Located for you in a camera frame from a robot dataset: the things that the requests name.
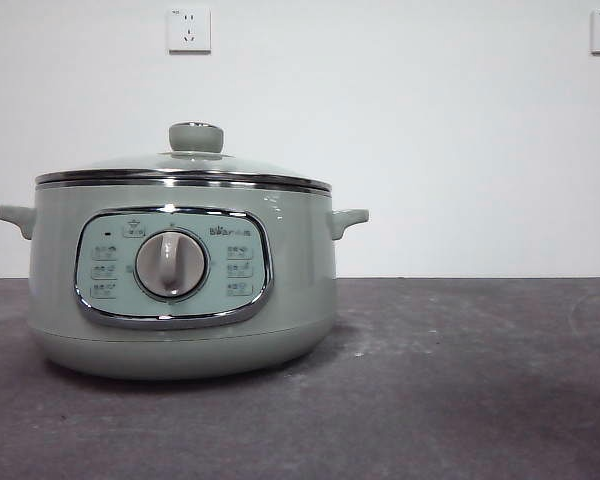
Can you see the pale green electric cooking pot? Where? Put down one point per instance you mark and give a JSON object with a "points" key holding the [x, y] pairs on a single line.
{"points": [[300, 260]]}

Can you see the glass lid with green knob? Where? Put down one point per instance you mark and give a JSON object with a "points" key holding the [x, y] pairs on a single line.
{"points": [[196, 137]]}

